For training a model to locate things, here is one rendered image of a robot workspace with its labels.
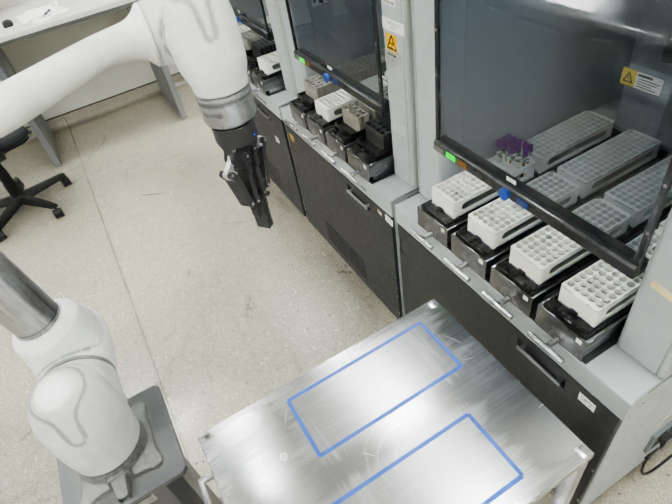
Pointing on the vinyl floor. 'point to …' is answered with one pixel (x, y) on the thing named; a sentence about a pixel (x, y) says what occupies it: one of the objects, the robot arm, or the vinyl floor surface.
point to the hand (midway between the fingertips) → (261, 211)
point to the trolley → (397, 429)
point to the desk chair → (23, 183)
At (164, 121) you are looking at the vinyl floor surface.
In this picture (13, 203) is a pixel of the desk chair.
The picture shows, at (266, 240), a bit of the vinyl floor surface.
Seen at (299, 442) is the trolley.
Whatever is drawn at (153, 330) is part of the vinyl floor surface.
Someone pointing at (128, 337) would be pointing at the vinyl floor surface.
